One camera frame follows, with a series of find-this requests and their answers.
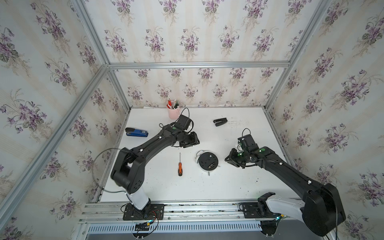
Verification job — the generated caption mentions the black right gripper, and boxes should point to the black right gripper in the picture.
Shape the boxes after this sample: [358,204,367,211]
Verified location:
[221,148,248,168]

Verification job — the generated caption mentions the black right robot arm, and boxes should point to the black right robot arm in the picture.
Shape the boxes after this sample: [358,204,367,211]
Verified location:
[225,147,347,237]

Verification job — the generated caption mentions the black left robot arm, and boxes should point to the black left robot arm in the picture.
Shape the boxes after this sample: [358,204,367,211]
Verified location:
[110,125,200,215]

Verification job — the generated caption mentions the pink pen holder cup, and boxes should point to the pink pen holder cup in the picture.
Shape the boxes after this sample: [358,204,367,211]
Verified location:
[167,107,181,120]

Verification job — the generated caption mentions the black stapler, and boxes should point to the black stapler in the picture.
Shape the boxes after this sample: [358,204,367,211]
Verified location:
[213,118,228,127]

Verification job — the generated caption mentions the pens in pink cup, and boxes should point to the pens in pink cup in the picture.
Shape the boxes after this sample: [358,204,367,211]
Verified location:
[167,98,180,110]

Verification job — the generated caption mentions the blue stapler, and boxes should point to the blue stapler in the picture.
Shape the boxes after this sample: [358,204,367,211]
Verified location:
[125,127,149,138]

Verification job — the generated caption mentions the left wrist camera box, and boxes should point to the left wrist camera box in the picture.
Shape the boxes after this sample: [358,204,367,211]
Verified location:
[174,115,192,131]

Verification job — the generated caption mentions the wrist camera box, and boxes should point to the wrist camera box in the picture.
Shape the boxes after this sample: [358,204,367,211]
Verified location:
[238,134,259,152]
[174,115,192,131]

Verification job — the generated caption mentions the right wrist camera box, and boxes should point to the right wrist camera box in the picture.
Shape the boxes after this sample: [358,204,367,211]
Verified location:
[238,134,259,152]

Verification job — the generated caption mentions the orange handled screwdriver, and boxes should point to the orange handled screwdriver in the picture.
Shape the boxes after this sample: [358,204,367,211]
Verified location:
[178,153,183,177]

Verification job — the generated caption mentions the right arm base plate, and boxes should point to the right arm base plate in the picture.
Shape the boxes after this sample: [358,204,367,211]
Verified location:
[239,202,281,219]

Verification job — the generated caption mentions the aluminium front rail frame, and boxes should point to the aluminium front rail frame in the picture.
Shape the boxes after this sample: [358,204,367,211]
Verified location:
[68,199,337,240]

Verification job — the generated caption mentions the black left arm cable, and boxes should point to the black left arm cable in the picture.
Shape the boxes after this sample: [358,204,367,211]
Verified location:
[91,147,127,194]

